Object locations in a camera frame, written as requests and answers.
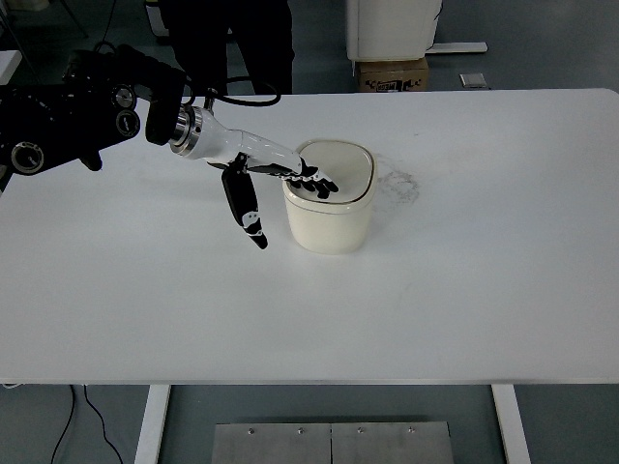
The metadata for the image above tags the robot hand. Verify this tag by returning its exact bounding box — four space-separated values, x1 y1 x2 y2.
191 106 340 251

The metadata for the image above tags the cream lidded trash bin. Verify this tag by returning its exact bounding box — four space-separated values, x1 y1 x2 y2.
281 138 377 255

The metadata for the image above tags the person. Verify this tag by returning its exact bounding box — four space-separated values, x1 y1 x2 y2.
163 0 295 96

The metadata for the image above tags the white furniture leg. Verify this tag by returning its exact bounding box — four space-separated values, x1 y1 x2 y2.
144 0 170 38

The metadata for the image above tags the brown cardboard box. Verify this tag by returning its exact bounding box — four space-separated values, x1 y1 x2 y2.
355 56 430 93

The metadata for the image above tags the white appliance housing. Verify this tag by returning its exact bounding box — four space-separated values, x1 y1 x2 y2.
345 0 444 63

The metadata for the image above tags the small white side table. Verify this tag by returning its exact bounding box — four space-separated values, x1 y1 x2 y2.
0 47 23 89

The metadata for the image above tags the white floor base bar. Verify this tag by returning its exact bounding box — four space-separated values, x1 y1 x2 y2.
425 42 488 55

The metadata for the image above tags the grey floor socket plate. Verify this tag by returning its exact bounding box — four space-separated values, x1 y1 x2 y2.
457 72 492 91

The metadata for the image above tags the white table leg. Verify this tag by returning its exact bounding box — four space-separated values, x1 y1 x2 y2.
491 385 532 464
133 385 172 464

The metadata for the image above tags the grey metal plate with screws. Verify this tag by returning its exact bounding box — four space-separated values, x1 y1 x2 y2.
210 421 455 464

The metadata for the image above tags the black floor cable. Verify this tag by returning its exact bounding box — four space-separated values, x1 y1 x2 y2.
82 385 125 464
49 385 77 464

